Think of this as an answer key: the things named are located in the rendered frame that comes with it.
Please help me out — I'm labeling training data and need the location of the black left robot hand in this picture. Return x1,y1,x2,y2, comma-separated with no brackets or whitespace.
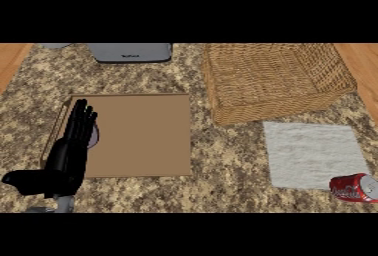
0,98,98,199

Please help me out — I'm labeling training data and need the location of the wicker basket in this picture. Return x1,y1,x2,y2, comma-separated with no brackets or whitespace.
202,43,358,127

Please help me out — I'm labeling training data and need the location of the white placemat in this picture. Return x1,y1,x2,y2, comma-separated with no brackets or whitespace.
261,121,372,191

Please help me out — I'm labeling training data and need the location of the red soda can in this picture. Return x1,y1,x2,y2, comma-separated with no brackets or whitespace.
327,172,378,204

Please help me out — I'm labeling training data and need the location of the pale purple round object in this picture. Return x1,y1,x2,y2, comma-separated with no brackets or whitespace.
85,123,101,149

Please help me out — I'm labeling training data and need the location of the brown cutting board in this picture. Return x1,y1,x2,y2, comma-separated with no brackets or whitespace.
39,93,193,179

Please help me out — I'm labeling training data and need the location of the grey appliance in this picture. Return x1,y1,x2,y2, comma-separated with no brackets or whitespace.
87,43,174,64

